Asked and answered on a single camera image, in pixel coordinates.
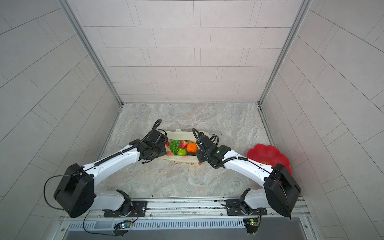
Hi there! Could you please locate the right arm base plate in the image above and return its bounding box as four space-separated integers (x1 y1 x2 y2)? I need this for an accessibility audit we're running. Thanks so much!
220 199 268 216

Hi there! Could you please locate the cream plastic shopping bag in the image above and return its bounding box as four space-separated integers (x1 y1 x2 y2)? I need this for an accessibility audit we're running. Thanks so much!
160 130 201 166

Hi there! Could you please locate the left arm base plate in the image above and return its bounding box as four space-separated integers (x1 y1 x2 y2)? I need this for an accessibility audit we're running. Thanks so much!
103 201 148 218

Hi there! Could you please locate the right green circuit board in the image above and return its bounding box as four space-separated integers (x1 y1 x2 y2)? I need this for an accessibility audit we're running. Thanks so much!
243 219 260 228

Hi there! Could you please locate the fake green apple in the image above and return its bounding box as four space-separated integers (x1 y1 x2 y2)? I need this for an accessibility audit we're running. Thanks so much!
176 148 188 156

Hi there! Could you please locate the perforated metal vent strip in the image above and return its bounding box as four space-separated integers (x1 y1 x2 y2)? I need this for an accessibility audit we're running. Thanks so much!
67 219 245 232

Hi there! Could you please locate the green circuit board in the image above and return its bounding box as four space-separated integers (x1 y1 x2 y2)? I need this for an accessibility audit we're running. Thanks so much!
243 219 260 228
114 221 133 231

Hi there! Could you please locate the aluminium mounting rail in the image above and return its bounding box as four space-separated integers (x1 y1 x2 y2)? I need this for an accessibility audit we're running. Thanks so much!
58 196 311 221

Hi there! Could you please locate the left green circuit board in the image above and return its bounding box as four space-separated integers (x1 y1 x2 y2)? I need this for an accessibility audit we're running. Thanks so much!
114 221 133 231

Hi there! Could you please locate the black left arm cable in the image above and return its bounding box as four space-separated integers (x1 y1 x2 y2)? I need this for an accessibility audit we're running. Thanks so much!
43 173 76 211

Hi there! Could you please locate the red flower-shaped plate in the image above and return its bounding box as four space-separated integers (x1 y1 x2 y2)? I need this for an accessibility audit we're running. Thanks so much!
247 144 292 174

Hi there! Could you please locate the fake orange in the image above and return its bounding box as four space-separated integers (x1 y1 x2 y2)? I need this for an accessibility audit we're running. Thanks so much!
186 143 198 154

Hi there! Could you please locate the fake red strawberry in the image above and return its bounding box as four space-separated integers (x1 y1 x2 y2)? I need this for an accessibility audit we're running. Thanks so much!
179 141 189 149

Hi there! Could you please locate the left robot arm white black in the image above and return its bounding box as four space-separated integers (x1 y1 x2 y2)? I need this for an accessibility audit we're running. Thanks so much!
53 130 168 218

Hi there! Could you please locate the fake green grapes bunch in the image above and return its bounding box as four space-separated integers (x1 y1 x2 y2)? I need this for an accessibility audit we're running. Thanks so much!
169 140 182 155

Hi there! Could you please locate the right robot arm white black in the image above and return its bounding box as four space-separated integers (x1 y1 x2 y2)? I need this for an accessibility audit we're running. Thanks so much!
193 129 301 218

